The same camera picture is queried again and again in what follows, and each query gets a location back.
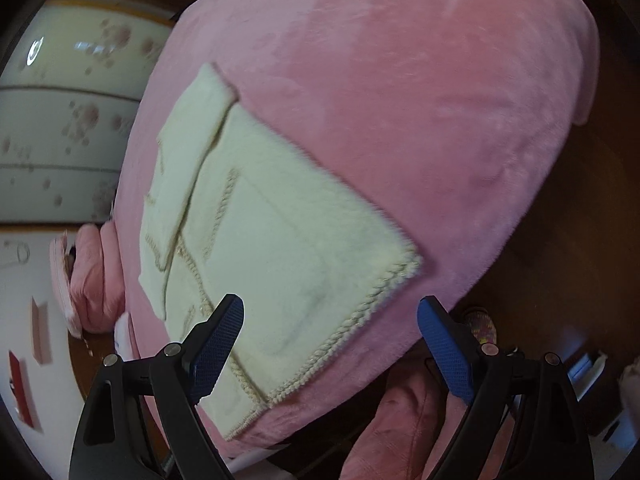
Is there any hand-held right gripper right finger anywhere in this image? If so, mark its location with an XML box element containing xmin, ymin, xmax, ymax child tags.
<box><xmin>417</xmin><ymin>296</ymin><xmax>598</xmax><ymax>480</ymax></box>

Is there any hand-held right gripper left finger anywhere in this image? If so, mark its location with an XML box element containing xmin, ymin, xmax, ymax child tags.
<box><xmin>67</xmin><ymin>292</ymin><xmax>246</xmax><ymax>480</ymax></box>

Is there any white fluffy cardigan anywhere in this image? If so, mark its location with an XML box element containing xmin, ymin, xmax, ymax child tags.
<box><xmin>137</xmin><ymin>62</ymin><xmax>423</xmax><ymax>443</ymax></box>

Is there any patterned slipper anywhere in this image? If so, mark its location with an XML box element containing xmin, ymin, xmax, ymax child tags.
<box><xmin>460</xmin><ymin>307</ymin><xmax>501</xmax><ymax>346</ymax></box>

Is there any white embroidered pillow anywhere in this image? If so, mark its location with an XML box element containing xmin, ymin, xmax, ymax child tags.
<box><xmin>112</xmin><ymin>311</ymin><xmax>136</xmax><ymax>361</ymax></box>

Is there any dark wooden headboard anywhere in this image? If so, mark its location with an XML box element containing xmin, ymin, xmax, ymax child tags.
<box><xmin>67</xmin><ymin>330</ymin><xmax>168</xmax><ymax>461</ymax></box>

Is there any white plastic object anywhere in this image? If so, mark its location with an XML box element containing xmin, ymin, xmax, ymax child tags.
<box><xmin>570</xmin><ymin>351</ymin><xmax>610</xmax><ymax>381</ymax></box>

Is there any folded pink quilt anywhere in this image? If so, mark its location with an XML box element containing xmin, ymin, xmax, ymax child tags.
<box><xmin>70</xmin><ymin>222</ymin><xmax>131</xmax><ymax>333</ymax></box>

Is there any pink lace-trimmed pillow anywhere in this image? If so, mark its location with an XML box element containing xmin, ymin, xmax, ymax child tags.
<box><xmin>49</xmin><ymin>230</ymin><xmax>83</xmax><ymax>338</ymax></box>

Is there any pink bed blanket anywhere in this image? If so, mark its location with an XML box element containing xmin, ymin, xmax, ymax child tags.
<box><xmin>110</xmin><ymin>0</ymin><xmax>601</xmax><ymax>461</ymax></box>

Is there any floral wardrobe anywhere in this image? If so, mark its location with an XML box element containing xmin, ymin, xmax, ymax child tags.
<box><xmin>0</xmin><ymin>0</ymin><xmax>176</xmax><ymax>226</ymax></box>

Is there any wooden wall shelf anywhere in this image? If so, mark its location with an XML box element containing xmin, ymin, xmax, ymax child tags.
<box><xmin>31</xmin><ymin>296</ymin><xmax>52</xmax><ymax>365</ymax></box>

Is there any red wall shelf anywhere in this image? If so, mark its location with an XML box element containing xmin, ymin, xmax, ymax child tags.
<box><xmin>7</xmin><ymin>351</ymin><xmax>42</xmax><ymax>431</ymax></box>

